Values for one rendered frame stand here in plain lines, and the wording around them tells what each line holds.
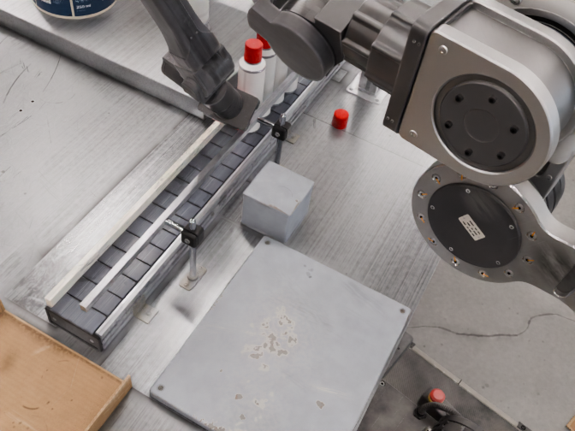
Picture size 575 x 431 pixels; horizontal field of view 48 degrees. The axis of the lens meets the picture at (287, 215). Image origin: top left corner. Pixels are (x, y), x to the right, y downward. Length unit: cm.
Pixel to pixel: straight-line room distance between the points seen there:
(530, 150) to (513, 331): 175
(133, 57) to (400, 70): 101
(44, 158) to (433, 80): 96
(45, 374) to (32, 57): 80
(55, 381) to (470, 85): 78
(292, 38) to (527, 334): 179
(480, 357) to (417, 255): 97
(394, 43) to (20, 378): 78
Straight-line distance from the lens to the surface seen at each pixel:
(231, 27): 162
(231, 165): 127
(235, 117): 120
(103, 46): 156
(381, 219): 130
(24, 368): 111
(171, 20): 97
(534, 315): 236
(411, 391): 179
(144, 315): 113
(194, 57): 101
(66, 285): 108
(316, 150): 140
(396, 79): 59
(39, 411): 108
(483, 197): 89
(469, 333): 223
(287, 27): 63
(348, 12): 63
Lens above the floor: 180
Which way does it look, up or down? 50 degrees down
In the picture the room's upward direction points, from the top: 10 degrees clockwise
